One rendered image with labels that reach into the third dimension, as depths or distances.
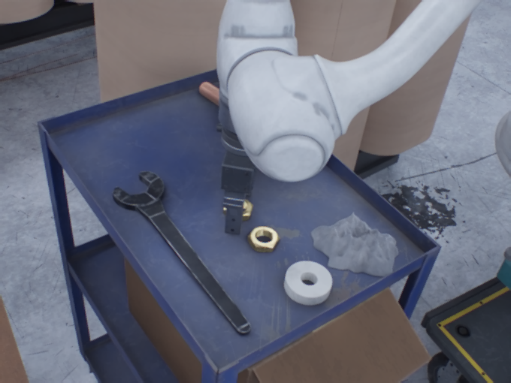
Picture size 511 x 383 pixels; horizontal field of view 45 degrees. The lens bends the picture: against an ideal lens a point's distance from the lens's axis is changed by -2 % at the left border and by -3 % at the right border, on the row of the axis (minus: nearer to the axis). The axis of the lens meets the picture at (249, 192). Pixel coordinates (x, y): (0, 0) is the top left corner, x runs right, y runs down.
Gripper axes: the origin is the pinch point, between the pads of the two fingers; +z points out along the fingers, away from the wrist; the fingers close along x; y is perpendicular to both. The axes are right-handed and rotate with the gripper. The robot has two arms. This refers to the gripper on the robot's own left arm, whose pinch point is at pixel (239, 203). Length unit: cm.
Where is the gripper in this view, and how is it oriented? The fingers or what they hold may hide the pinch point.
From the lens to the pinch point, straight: 105.7
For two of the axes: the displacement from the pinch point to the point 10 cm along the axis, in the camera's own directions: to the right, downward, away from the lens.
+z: -0.9, 7.3, 6.8
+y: -9.8, -1.8, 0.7
